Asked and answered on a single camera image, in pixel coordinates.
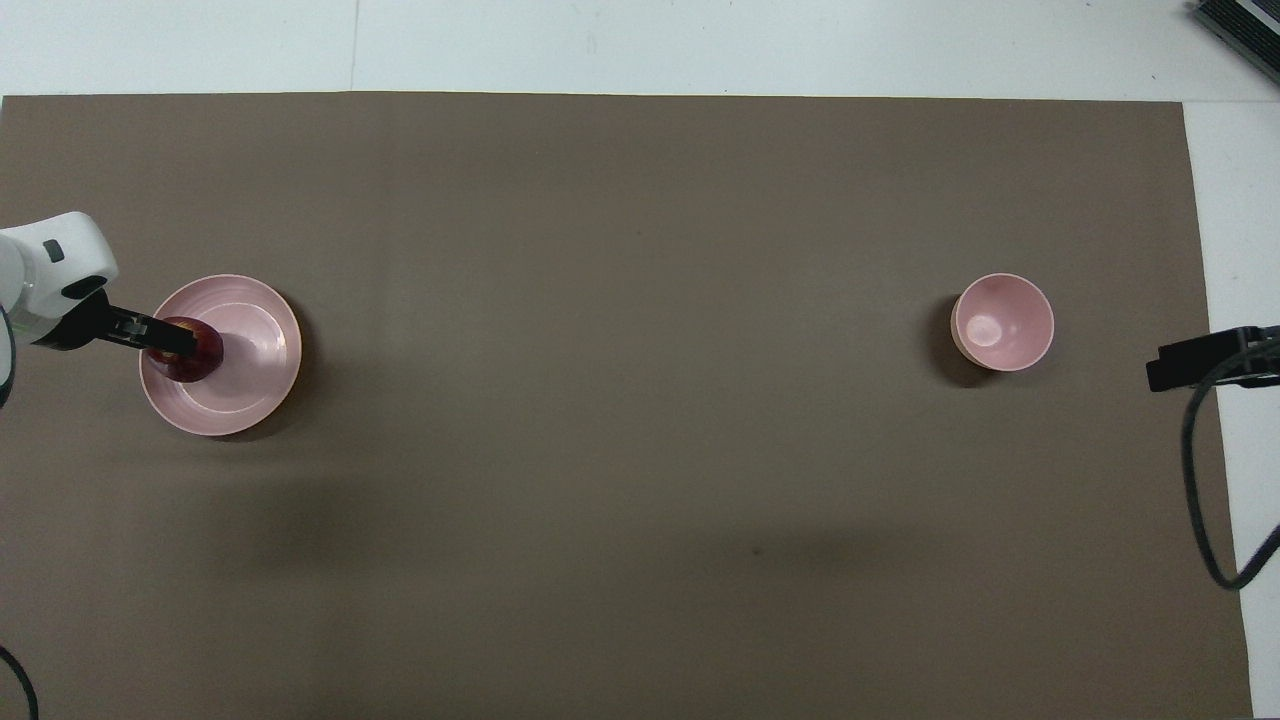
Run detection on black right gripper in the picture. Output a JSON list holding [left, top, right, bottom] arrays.
[[1146, 325, 1280, 393]]

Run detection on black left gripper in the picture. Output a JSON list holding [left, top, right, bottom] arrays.
[[32, 288, 198, 359]]

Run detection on red apple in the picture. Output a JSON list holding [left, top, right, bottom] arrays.
[[148, 316, 225, 384]]

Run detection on pink plate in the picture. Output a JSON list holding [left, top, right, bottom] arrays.
[[138, 273, 303, 438]]

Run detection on pink bowl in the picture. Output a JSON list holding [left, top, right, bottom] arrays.
[[950, 272, 1056, 373]]

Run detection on dark grey ribbed device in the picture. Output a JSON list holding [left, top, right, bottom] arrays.
[[1190, 0, 1280, 86]]

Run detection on brown table mat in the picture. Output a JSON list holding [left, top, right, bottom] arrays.
[[0, 92, 1254, 720]]

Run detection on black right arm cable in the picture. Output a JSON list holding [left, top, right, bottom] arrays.
[[1180, 340, 1280, 591]]

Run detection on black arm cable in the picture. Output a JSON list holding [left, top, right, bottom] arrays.
[[1180, 340, 1280, 591], [0, 645, 39, 720]]

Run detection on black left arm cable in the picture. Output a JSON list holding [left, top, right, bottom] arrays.
[[0, 645, 39, 720]]

